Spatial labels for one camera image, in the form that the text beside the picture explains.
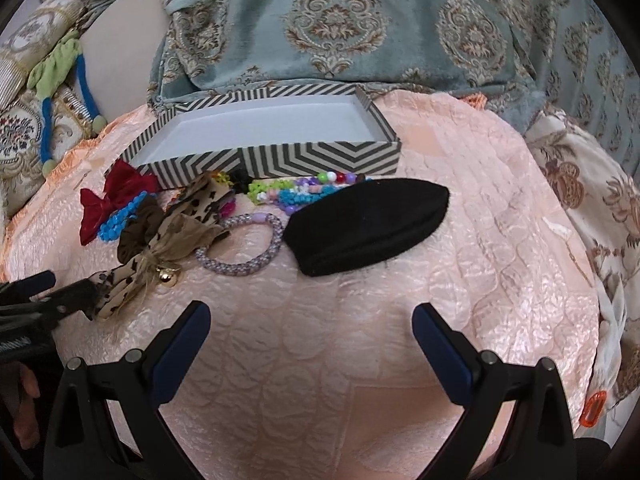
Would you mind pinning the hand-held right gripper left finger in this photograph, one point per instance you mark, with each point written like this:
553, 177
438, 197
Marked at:
180, 355

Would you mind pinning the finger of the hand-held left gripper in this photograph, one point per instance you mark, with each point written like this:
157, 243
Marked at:
27, 285
70, 300

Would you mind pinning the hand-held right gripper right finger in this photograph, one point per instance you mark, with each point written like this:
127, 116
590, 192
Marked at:
442, 355

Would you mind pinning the brown scrunchie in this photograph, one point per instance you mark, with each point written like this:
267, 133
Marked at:
142, 225

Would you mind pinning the leopard print bow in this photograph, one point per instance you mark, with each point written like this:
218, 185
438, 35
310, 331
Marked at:
185, 232

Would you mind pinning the red fabric bow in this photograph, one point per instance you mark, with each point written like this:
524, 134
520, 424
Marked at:
125, 180

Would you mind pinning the black scrunchie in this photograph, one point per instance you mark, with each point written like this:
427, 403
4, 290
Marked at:
242, 177

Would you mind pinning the striped cardboard box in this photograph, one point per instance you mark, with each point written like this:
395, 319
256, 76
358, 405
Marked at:
320, 160

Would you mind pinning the person's left hand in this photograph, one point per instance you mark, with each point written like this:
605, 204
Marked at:
29, 390

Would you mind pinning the pink quilted blanket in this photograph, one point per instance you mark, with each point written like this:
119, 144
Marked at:
325, 320

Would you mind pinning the cream ornate cushion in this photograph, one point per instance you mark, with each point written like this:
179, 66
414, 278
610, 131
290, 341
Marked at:
25, 125

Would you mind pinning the orange plastic clip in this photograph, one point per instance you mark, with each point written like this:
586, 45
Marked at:
593, 410

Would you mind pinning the cream floral cloth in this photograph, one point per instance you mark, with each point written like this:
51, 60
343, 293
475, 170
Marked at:
575, 175

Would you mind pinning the teal damask cushion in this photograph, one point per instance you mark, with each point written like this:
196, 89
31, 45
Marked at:
340, 25

